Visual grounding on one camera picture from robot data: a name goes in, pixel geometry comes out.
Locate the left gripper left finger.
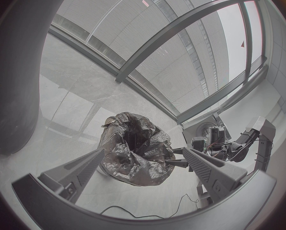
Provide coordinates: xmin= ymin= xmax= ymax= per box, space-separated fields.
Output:
xmin=39 ymin=148 xmax=105 ymax=204

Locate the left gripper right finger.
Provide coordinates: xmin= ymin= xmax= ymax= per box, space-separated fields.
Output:
xmin=182 ymin=147 xmax=248 ymax=204

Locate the black plastic bag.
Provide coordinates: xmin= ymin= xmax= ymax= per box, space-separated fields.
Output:
xmin=99 ymin=112 xmax=176 ymax=187

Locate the white trash bin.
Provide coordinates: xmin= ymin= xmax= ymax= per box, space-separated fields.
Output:
xmin=97 ymin=165 xmax=117 ymax=180

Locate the window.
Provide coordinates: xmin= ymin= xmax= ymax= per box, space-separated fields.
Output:
xmin=48 ymin=0 xmax=270 ymax=127

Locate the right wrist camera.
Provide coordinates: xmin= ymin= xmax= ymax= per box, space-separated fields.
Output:
xmin=191 ymin=136 xmax=207 ymax=153

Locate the black cable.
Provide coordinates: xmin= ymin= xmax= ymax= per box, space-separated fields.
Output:
xmin=99 ymin=193 xmax=199 ymax=219

